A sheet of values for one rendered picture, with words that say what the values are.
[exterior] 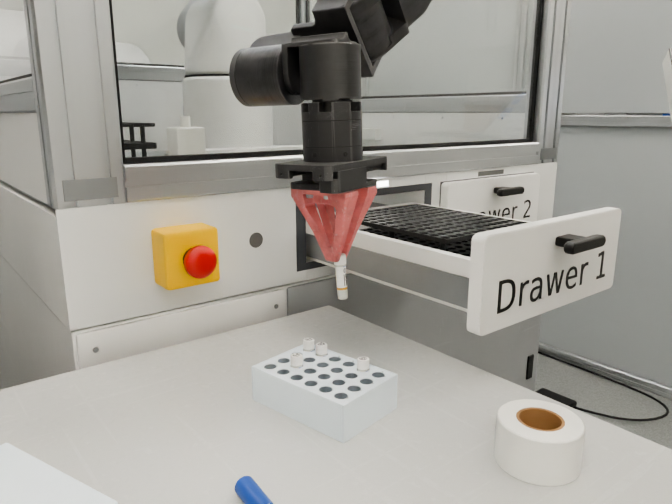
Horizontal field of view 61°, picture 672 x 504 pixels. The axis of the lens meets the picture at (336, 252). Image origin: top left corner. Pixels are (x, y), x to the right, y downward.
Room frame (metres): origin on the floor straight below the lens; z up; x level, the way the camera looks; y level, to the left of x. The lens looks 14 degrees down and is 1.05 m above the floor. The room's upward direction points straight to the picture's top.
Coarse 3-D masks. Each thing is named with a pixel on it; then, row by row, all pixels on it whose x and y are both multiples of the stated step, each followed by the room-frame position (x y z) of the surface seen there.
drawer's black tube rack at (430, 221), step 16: (384, 208) 0.91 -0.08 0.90; (400, 208) 0.91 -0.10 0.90; (416, 208) 0.91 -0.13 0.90; (432, 208) 0.91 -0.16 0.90; (368, 224) 0.79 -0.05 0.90; (384, 224) 0.78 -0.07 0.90; (400, 224) 0.77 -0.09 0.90; (416, 224) 0.77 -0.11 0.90; (432, 224) 0.77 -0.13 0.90; (448, 224) 0.78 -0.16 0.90; (464, 224) 0.78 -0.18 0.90; (480, 224) 0.77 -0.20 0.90; (496, 224) 0.78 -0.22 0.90; (416, 240) 0.80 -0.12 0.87; (432, 240) 0.69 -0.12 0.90
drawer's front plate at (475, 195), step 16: (512, 176) 1.13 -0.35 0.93; (528, 176) 1.16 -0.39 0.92; (448, 192) 1.01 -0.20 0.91; (464, 192) 1.04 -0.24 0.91; (480, 192) 1.07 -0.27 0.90; (528, 192) 1.17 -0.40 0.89; (464, 208) 1.04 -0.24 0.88; (480, 208) 1.07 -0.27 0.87; (496, 208) 1.10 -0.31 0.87; (512, 208) 1.13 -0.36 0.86
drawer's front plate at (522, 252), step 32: (544, 224) 0.63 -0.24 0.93; (576, 224) 0.67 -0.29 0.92; (608, 224) 0.72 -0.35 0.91; (480, 256) 0.57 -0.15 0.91; (512, 256) 0.60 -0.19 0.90; (544, 256) 0.63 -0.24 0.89; (576, 256) 0.68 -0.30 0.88; (608, 256) 0.73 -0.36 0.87; (480, 288) 0.57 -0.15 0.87; (544, 288) 0.64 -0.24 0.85; (576, 288) 0.68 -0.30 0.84; (608, 288) 0.74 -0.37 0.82; (480, 320) 0.56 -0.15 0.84; (512, 320) 0.60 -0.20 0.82
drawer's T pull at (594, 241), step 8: (560, 240) 0.64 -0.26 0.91; (568, 240) 0.63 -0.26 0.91; (576, 240) 0.62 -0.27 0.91; (584, 240) 0.62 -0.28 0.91; (592, 240) 0.63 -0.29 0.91; (600, 240) 0.64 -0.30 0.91; (568, 248) 0.61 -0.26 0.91; (576, 248) 0.61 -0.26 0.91; (584, 248) 0.62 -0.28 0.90; (592, 248) 0.63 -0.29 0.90
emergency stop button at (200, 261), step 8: (192, 248) 0.66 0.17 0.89; (200, 248) 0.66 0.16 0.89; (208, 248) 0.67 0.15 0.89; (192, 256) 0.65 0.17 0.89; (200, 256) 0.65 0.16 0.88; (208, 256) 0.66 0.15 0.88; (184, 264) 0.65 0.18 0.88; (192, 264) 0.65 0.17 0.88; (200, 264) 0.65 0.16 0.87; (208, 264) 0.66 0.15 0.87; (192, 272) 0.65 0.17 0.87; (200, 272) 0.65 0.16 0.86; (208, 272) 0.66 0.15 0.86
